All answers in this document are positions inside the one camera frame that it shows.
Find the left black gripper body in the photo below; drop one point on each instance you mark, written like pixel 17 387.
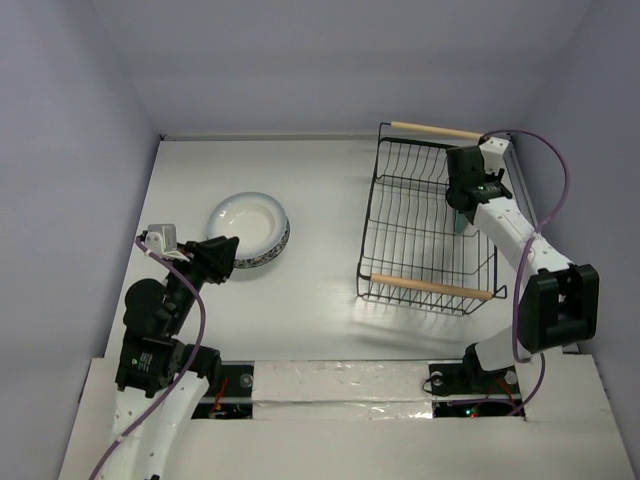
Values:
pixel 200 267

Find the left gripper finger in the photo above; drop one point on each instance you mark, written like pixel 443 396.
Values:
pixel 221 268
pixel 221 246

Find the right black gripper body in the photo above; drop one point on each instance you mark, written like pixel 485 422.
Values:
pixel 463 201

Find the blue patterned plate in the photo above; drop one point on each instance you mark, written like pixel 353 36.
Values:
pixel 266 257

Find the red plate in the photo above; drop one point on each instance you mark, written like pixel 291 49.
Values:
pixel 461 222

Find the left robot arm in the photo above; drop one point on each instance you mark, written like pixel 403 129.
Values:
pixel 160 380

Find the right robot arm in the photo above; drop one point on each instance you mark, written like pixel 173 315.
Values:
pixel 555 299

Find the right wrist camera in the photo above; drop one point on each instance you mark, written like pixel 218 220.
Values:
pixel 493 151

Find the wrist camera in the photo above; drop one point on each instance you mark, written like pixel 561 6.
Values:
pixel 493 151
pixel 161 239

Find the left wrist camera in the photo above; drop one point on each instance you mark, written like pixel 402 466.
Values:
pixel 161 239

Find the black wire dish rack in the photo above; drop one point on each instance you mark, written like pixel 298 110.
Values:
pixel 409 254

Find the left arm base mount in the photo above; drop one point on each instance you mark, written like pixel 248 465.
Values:
pixel 231 397

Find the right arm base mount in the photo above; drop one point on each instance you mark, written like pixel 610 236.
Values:
pixel 457 393

